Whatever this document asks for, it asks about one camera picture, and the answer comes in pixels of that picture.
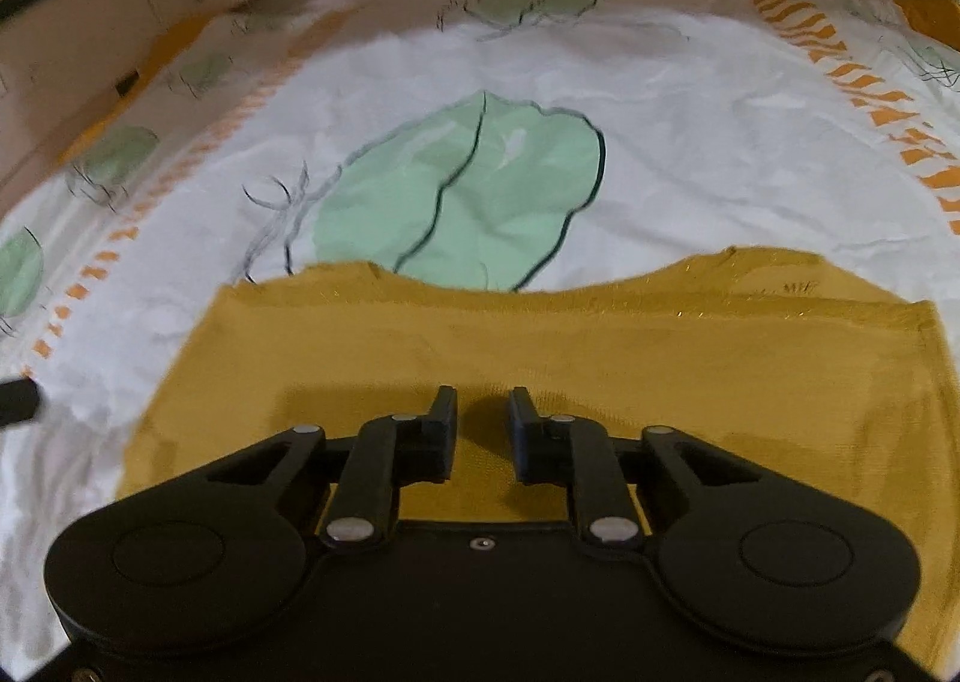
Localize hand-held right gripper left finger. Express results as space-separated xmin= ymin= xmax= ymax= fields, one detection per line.
xmin=206 ymin=385 xmax=458 ymax=549

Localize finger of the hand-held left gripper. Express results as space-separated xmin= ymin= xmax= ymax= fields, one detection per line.
xmin=0 ymin=376 xmax=43 ymax=429

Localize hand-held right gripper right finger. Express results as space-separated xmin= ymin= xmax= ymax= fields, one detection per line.
xmin=508 ymin=385 xmax=758 ymax=548

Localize mustard yellow knit sweater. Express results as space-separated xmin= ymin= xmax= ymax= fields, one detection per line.
xmin=120 ymin=243 xmax=960 ymax=682

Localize white leaf-print bed cover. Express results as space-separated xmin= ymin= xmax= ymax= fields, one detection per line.
xmin=0 ymin=0 xmax=960 ymax=660

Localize light wooden bed frame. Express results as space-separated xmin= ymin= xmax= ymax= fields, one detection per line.
xmin=0 ymin=0 xmax=960 ymax=203

